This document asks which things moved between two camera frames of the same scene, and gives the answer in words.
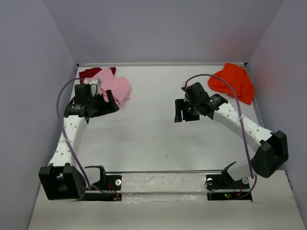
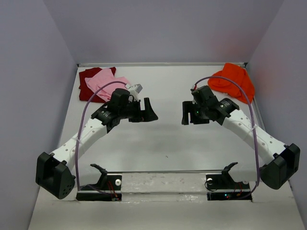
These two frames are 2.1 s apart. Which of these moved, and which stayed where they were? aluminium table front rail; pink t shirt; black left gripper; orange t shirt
Moved: black left gripper
Stayed: aluminium table front rail; pink t shirt; orange t shirt
